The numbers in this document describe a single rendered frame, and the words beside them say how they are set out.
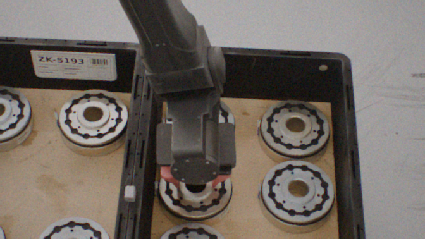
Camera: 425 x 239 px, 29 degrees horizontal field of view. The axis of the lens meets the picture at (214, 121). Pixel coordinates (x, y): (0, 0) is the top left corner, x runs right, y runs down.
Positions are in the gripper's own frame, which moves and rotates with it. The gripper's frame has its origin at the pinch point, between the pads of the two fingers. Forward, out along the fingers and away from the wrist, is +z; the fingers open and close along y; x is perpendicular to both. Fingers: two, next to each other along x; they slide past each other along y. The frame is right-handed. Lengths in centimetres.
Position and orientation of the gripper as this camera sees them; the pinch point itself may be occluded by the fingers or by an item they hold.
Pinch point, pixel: (195, 181)
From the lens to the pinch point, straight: 116.2
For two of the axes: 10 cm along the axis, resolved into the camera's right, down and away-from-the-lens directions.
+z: -0.2, 6.0, 8.0
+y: 10.0, -0.1, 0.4
